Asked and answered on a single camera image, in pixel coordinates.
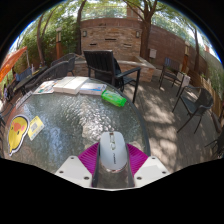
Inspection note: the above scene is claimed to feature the dark wicker armchair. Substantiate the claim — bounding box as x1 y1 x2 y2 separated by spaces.
50 52 77 77
23 60 70 94

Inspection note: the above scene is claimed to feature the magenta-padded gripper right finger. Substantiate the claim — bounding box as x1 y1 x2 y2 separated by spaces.
125 143 172 188

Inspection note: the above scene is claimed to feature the black slatted wooden chair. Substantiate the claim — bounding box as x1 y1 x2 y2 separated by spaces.
82 49 142 104

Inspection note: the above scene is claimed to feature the large forked tree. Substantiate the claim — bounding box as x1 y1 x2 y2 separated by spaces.
123 0 168 61

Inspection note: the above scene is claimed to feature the blue patio chair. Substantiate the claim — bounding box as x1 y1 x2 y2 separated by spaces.
14 66 33 83

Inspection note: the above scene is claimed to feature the large white flat box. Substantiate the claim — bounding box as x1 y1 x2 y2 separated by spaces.
52 76 90 96

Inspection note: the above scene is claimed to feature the white wireless computer mouse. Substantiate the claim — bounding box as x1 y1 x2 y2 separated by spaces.
98 131 129 174

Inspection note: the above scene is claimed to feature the dark round patio table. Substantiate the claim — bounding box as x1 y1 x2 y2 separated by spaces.
11 65 49 93

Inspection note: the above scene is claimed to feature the colourful printed leaflet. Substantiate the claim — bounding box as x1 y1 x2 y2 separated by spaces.
32 79 58 95

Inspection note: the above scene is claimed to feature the grey wall utility box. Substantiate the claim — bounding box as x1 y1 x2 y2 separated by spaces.
148 48 158 60

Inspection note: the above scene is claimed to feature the yellow code card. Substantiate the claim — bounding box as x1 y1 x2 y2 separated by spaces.
27 115 46 142

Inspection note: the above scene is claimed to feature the orange lamp post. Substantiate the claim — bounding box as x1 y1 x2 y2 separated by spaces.
54 27 64 61
182 40 192 74

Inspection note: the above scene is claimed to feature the white and blue box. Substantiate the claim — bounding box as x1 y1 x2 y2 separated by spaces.
78 82 108 97

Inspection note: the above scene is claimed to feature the yellow bird-shaped mouse pad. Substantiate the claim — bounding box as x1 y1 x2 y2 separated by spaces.
7 114 31 158

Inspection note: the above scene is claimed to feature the orange patio umbrella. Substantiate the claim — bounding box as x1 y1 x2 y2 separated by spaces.
0 46 28 83

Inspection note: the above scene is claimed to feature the thin leaning tree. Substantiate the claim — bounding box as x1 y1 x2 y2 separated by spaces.
75 0 88 56

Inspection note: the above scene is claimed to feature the green wipes packet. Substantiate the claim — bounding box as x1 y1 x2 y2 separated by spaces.
100 89 128 108

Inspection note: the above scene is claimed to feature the white number plate sign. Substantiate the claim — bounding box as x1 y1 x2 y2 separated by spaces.
14 90 34 109

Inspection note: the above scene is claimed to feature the low stone ledge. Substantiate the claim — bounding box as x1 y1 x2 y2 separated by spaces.
73 55 157 83

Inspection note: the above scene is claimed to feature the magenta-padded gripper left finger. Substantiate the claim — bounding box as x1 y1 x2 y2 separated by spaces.
54 142 101 188

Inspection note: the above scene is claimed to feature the dark mesh metal chair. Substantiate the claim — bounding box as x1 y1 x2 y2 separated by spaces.
171 85 215 134

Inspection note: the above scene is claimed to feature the dark metal patio chair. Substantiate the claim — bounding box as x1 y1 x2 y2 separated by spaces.
203 133 224 159

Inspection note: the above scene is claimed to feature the dark slatted metal chair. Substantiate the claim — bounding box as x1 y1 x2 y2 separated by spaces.
158 57 188 98

